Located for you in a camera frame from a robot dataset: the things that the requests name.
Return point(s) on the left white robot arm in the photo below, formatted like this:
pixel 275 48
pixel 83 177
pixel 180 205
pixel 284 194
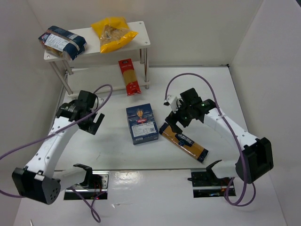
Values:
pixel 37 179

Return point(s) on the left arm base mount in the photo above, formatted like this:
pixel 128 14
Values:
pixel 98 188

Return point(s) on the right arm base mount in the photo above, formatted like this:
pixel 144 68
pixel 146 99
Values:
pixel 205 184

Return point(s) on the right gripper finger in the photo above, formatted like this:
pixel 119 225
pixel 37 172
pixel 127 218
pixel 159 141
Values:
pixel 176 129
pixel 170 120

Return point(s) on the white two-tier shelf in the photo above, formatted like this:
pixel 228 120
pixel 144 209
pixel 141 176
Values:
pixel 93 68

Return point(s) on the red spaghetti packet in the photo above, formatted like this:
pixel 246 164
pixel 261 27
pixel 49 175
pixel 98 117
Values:
pixel 129 76

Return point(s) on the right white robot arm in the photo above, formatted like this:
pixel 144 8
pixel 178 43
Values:
pixel 255 154

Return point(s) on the dark blue pasta bag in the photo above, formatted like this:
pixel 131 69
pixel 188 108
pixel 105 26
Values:
pixel 62 43

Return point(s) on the yellow pasta bag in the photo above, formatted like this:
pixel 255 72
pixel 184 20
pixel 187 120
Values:
pixel 113 33

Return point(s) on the dark blue pasta box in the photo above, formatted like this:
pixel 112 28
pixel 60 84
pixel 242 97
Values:
pixel 142 124

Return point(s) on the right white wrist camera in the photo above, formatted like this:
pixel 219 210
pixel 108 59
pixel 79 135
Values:
pixel 173 102

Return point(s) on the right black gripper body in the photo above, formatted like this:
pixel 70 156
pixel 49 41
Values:
pixel 175 118

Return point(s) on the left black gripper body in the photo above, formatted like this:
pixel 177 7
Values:
pixel 91 123

